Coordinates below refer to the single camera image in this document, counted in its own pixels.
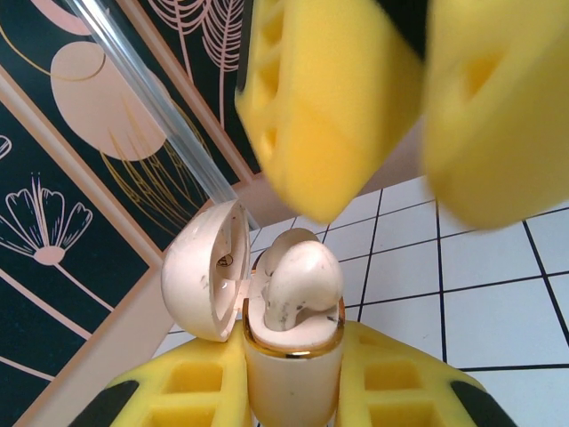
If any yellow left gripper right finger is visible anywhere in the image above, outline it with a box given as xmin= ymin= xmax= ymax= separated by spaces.
xmin=335 ymin=319 xmax=512 ymax=427

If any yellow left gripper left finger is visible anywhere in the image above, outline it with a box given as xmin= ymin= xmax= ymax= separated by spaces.
xmin=79 ymin=331 xmax=252 ymax=427

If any pink earbud charging case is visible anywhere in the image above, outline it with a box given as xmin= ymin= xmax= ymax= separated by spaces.
xmin=160 ymin=198 xmax=347 ymax=427

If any pink wireless earbud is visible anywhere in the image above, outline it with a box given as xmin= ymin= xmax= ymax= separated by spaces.
xmin=264 ymin=239 xmax=345 ymax=333

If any aluminium corner post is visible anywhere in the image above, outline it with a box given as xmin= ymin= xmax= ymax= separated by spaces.
xmin=64 ymin=0 xmax=261 ymax=230

